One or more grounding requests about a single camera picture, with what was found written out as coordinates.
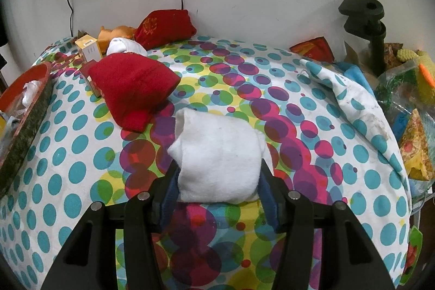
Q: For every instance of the red pouch with gold print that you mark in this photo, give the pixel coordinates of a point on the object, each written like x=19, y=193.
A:
x=166, y=26

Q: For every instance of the red round tray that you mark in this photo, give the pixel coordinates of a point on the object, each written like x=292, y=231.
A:
x=30, y=130

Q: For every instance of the black clamp stand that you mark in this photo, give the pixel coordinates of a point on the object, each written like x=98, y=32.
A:
x=362, y=9

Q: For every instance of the yellow plush toy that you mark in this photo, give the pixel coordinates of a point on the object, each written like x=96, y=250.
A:
x=409, y=55

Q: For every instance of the yellow box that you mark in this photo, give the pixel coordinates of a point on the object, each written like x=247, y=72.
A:
x=89, y=47

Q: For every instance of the dark red box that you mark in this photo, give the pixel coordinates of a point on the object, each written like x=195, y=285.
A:
x=91, y=79

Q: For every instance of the large clear snack bag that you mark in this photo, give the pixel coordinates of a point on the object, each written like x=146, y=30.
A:
x=397, y=89

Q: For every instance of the small white sock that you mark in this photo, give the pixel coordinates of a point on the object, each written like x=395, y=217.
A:
x=124, y=46

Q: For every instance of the green snack packet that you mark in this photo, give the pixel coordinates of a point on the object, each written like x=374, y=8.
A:
x=411, y=252

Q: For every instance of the yellow snack packet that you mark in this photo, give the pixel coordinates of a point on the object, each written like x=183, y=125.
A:
x=416, y=144

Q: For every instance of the thick white sock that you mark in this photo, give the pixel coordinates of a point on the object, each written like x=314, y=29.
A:
x=217, y=154

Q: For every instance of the orange toy duck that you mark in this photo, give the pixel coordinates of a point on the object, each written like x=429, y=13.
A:
x=115, y=33

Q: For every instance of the blue cloth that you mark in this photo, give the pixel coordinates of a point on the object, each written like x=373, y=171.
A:
x=355, y=76

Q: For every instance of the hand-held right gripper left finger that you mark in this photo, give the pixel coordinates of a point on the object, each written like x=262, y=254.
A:
x=170, y=198

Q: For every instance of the red packet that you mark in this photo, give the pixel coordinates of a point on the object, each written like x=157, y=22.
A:
x=314, y=48

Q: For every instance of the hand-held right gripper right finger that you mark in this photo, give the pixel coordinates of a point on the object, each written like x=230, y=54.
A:
x=270, y=200

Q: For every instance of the clear plastic bag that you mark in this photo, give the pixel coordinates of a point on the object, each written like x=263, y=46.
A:
x=31, y=93

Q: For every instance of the polka dot tablecloth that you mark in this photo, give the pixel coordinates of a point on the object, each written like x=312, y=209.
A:
x=238, y=86

